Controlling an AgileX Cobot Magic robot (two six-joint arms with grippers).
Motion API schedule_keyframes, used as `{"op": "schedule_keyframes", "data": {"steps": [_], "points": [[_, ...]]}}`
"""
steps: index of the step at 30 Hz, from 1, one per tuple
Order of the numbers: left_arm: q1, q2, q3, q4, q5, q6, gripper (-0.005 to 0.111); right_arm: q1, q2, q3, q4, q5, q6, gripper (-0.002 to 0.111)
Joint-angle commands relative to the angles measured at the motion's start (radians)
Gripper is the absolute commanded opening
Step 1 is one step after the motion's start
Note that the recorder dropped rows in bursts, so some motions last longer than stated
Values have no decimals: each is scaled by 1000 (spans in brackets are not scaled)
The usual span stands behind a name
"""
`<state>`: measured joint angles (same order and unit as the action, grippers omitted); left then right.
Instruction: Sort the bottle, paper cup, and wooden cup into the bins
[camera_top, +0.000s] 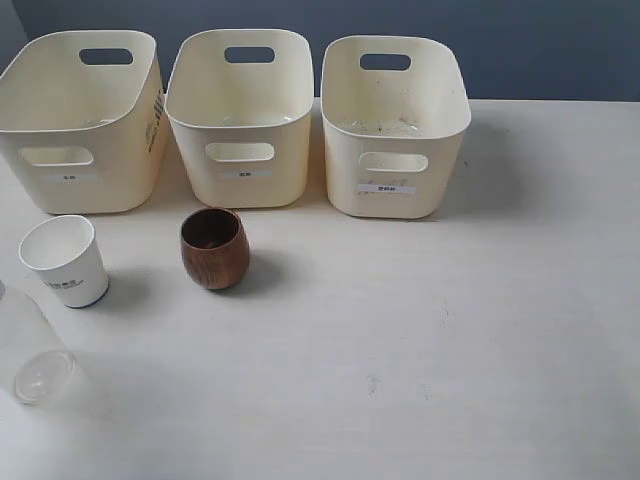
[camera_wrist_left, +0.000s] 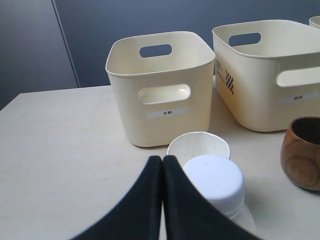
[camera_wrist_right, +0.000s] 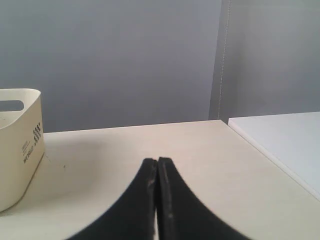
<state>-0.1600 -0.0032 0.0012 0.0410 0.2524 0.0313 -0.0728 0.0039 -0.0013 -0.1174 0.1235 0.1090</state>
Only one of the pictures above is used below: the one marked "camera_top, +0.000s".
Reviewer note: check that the brown wooden cup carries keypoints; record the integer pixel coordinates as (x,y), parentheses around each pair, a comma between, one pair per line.
(215,250)

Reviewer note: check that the white paper cup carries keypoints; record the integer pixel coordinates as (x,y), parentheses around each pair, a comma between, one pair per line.
(64,253)

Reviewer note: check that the right cream plastic bin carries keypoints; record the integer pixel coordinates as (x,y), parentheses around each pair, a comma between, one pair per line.
(395,111)

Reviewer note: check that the cream plastic bin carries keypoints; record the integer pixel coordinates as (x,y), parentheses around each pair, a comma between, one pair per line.
(395,111)
(239,102)
(83,126)

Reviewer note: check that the middle cream plastic bin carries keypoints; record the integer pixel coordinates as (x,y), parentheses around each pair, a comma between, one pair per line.
(239,102)

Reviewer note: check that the left cream plastic bin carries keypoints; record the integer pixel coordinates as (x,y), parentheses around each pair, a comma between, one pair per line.
(83,126)

